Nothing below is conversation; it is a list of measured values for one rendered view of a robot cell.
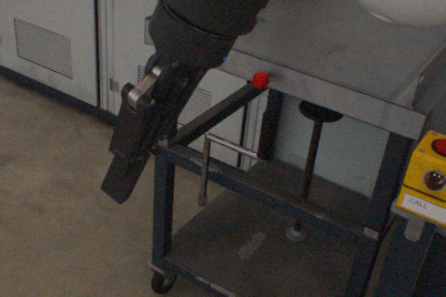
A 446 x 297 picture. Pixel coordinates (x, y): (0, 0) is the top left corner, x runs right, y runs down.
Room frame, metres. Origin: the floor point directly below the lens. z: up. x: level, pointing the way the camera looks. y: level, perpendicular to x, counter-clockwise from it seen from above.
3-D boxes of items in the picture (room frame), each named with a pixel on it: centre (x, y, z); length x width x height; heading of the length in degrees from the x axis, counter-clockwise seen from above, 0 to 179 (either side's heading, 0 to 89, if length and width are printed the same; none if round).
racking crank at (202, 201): (1.05, -0.02, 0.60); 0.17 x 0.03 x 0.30; 60
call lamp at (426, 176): (0.66, -0.28, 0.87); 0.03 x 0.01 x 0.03; 61
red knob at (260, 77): (1.03, -0.06, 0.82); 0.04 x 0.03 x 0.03; 151
